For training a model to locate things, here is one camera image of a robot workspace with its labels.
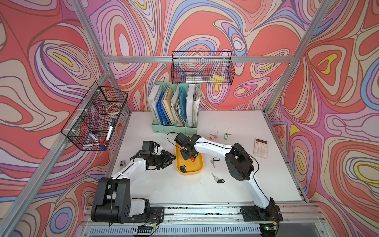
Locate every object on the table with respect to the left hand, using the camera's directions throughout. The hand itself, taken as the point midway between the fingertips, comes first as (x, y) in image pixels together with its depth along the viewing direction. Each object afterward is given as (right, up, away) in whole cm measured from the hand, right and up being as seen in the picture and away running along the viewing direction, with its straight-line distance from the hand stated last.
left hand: (175, 159), depth 86 cm
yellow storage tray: (+10, -6, +3) cm, 12 cm away
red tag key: (+26, +12, +19) cm, 34 cm away
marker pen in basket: (-29, +19, -17) cm, 38 cm away
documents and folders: (+1, +32, +8) cm, 33 cm away
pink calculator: (+56, +5, +11) cm, 58 cm away
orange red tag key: (+11, -2, +7) cm, 13 cm away
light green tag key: (+35, +13, +19) cm, 42 cm away
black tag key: (+26, -12, -1) cm, 29 cm away
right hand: (+9, -1, +9) cm, 12 cm away
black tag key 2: (+5, -6, +3) cm, 8 cm away
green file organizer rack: (-15, +18, +17) cm, 29 cm away
